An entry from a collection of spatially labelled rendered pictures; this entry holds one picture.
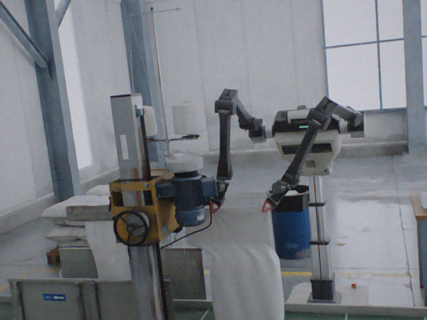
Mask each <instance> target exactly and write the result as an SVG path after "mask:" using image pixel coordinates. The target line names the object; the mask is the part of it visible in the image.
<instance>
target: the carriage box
mask: <svg viewBox="0 0 427 320"><path fill-rule="evenodd" d="M150 171H151V181H143V182H129V183H121V178H120V179H116V180H115V181H112V182H109V183H108V184H109V194H110V200H111V205H112V211H113V216H115V215H116V214H118V213H121V212H122V211H125V210H131V209H132V211H137V212H140V213H144V214H146V215H147V217H148V219H149V232H148V236H147V239H146V240H145V241H144V242H158V243H160V242H161V241H163V240H164V239H165V238H166V237H167V236H168V235H169V234H171V233H172V232H173V231H175V230H176V229H177V228H178V227H179V226H180V225H178V224H177V222H176V217H175V208H177V207H175V206H174V203H173V197H164V198H162V199H160V200H157V199H158V197H157V195H156V189H155V183H157V182H158V181H161V180H163V179H165V182H171V179H172V177H174V173H172V172H168V171H167V169H150ZM143 190H151V195H152V202H153V204H148V205H146V206H129V207H124V204H123V194H122V191H143ZM130 215H132V213H126V214H124V215H122V217H123V218H124V219H125V221H126V219H127V217H129V216H130ZM166 224H168V231H169V232H168V233H166V234H165V235H164V237H163V235H162V228H163V226H165V225H166ZM117 232H118V233H119V236H120V237H121V238H122V239H123V240H124V241H127V236H129V232H127V230H126V226H125V223H124V222H123V221H122V220H121V217H119V219H118V221H117ZM143 235H144V233H142V234H141V235H139V236H135V235H133V234H131V236H130V240H129V242H130V243H131V242H139V241H141V240H142V238H143Z"/></svg>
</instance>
